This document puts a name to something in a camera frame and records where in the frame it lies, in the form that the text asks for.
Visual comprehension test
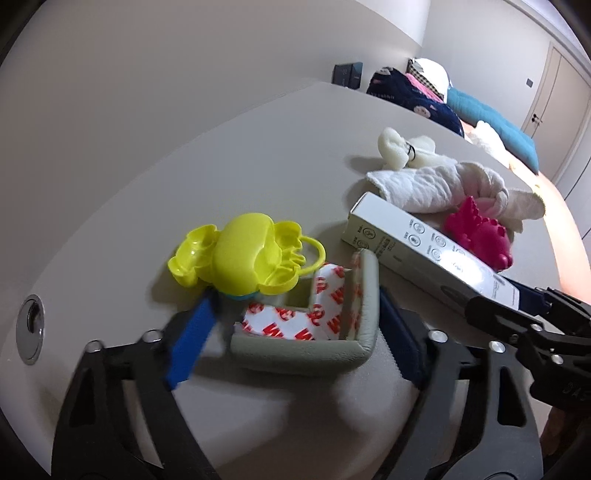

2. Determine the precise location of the checkered white pillow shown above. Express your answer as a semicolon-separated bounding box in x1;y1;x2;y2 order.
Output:
407;58;451;97

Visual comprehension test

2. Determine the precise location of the pink cloth on bed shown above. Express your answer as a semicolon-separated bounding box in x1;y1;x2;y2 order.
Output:
405;73;444;103

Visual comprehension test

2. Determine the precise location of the orange bed cover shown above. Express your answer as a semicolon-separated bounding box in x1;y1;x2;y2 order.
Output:
462;121;590;302

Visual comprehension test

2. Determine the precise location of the beige door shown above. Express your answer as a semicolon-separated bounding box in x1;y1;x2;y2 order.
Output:
523;44;590;182

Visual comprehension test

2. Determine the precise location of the pink plastic dinosaur toy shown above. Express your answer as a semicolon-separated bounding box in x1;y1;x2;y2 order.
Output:
444;196;513;272

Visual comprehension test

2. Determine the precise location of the white knotted towel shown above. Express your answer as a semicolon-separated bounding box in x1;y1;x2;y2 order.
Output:
366;162;546;233

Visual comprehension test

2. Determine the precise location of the silver cable grommet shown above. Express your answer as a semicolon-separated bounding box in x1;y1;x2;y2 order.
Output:
15;294;45;365

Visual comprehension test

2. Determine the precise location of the blue long cushion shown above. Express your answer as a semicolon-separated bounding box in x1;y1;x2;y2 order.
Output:
447;87;540;174

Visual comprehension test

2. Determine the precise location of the yellow plastic elephant toy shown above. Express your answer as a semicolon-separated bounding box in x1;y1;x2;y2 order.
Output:
167;213;325;299

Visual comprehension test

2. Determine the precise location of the grey foam corner guard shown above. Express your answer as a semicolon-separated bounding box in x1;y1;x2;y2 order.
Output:
229;249;380;376

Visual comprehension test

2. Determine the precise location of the white cardboard box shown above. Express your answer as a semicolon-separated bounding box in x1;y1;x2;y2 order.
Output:
342;192;520;313

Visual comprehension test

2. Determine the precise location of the dark wall socket panel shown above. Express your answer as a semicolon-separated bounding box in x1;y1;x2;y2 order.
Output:
332;62;363;90

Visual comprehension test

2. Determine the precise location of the navy patterned blanket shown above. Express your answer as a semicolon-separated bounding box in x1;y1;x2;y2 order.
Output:
367;67;464;137

